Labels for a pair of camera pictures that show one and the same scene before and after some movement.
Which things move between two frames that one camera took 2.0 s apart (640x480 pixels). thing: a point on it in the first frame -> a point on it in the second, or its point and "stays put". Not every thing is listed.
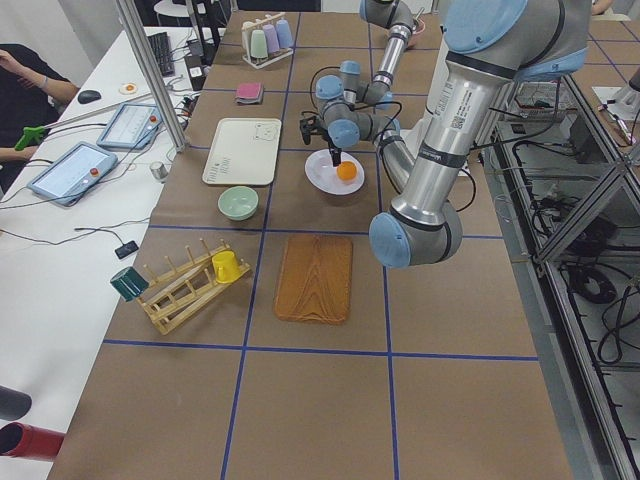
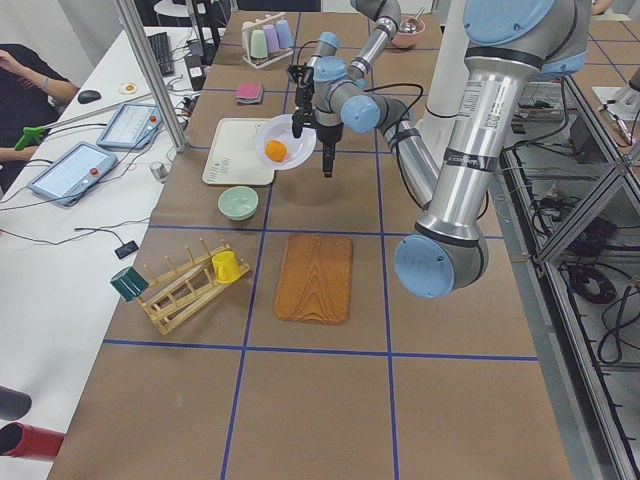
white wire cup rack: (261, 62) stays put
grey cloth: (259, 100) stays put
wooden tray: (316, 279) stays put
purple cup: (271, 38) stays put
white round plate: (322, 174) -> (278, 148)
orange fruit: (347, 171) -> (276, 151)
